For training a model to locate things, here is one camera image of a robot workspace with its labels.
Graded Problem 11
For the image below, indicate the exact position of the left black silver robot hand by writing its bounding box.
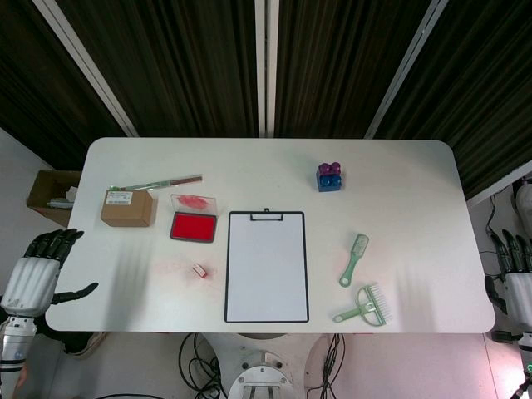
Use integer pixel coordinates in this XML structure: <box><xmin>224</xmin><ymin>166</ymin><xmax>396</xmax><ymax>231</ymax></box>
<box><xmin>0</xmin><ymin>228</ymin><xmax>100</xmax><ymax>319</ymax></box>

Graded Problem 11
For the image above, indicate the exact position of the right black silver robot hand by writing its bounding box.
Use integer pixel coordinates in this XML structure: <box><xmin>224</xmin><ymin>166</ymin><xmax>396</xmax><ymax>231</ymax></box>
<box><xmin>484</xmin><ymin>228</ymin><xmax>532</xmax><ymax>333</ymax></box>

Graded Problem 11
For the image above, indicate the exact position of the white and silver robot base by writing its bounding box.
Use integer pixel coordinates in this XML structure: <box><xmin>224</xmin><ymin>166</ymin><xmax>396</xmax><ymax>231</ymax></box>
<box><xmin>203</xmin><ymin>332</ymin><xmax>333</xmax><ymax>399</ymax></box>

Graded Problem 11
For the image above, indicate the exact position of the red ink pad case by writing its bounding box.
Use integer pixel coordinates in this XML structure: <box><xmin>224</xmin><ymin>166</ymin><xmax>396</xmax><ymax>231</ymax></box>
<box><xmin>169</xmin><ymin>194</ymin><xmax>219</xmax><ymax>244</ymax></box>

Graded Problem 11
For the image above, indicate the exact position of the black clipboard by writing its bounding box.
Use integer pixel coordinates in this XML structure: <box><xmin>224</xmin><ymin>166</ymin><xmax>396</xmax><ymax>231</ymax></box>
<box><xmin>224</xmin><ymin>207</ymin><xmax>310</xmax><ymax>324</ymax></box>

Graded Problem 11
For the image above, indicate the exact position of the black caster wheel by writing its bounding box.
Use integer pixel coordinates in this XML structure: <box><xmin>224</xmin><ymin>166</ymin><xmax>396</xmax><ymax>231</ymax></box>
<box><xmin>491</xmin><ymin>329</ymin><xmax>520</xmax><ymax>344</ymax></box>

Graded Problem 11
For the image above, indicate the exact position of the open cardboard box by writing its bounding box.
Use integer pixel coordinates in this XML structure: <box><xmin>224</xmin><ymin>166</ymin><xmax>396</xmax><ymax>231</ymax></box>
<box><xmin>26</xmin><ymin>169</ymin><xmax>83</xmax><ymax>228</ymax></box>

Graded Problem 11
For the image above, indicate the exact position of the small closed cardboard box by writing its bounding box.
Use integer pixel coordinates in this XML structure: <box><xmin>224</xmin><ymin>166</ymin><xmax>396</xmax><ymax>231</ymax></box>
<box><xmin>100</xmin><ymin>190</ymin><xmax>158</xmax><ymax>229</ymax></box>

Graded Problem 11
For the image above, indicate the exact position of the green rake comb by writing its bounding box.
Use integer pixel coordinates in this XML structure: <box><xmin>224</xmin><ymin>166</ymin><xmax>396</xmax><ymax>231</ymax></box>
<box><xmin>332</xmin><ymin>283</ymin><xmax>394</xmax><ymax>328</ymax></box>

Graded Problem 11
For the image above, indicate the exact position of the long plastic-wrapped ruler packet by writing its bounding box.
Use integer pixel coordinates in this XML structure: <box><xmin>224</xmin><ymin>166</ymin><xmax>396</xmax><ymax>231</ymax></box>
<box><xmin>109</xmin><ymin>174</ymin><xmax>204</xmax><ymax>193</ymax></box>

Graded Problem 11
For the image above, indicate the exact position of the narrow green brush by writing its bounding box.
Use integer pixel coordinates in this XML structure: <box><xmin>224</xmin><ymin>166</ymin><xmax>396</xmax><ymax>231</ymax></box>
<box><xmin>338</xmin><ymin>233</ymin><xmax>370</xmax><ymax>288</ymax></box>

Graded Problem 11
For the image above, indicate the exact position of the blue toy block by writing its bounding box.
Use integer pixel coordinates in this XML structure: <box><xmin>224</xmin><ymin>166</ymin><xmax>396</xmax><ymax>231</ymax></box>
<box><xmin>318</xmin><ymin>174</ymin><xmax>346</xmax><ymax>193</ymax></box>

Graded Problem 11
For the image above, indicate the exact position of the purple toy block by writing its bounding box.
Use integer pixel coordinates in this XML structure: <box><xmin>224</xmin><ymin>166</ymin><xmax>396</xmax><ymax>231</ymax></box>
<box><xmin>318</xmin><ymin>160</ymin><xmax>344</xmax><ymax>178</ymax></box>

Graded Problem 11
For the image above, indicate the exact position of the white paper sheet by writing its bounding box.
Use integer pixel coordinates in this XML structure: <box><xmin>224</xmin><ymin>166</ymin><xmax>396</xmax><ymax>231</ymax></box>
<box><xmin>226</xmin><ymin>213</ymin><xmax>308</xmax><ymax>321</ymax></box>

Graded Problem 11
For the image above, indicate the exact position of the black cable bundle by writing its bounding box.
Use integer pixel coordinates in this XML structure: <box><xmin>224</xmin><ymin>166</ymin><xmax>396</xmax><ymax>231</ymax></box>
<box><xmin>477</xmin><ymin>194</ymin><xmax>516</xmax><ymax>283</ymax></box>
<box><xmin>306</xmin><ymin>332</ymin><xmax>347</xmax><ymax>399</ymax></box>
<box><xmin>178</xmin><ymin>332</ymin><xmax>224</xmax><ymax>399</ymax></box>

